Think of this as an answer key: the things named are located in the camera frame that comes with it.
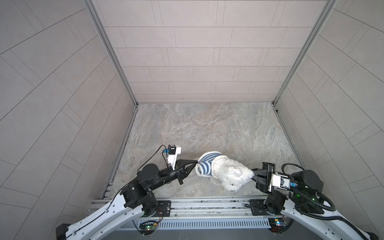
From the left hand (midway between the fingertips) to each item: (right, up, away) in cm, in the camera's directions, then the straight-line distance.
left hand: (199, 166), depth 60 cm
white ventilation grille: (+6, -29, +8) cm, 31 cm away
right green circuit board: (+36, -30, +8) cm, 47 cm away
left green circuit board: (-23, -29, +5) cm, 37 cm away
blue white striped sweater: (+2, +2, -6) cm, 6 cm away
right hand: (+16, 0, -9) cm, 18 cm away
